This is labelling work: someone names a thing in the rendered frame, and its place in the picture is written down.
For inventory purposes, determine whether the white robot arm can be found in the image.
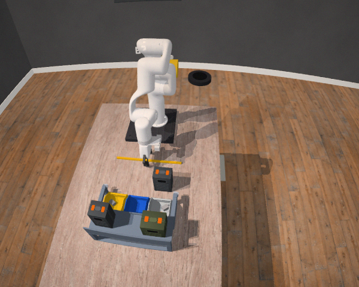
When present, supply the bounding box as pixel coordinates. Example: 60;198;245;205
129;38;177;151

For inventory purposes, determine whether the olive green case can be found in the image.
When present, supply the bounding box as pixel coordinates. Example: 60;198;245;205
140;210;168;237

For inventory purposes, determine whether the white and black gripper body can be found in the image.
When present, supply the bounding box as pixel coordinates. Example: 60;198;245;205
139;144;152;159

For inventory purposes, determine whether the dark grey case with orange latches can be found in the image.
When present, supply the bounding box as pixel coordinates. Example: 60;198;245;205
87;200;115;228

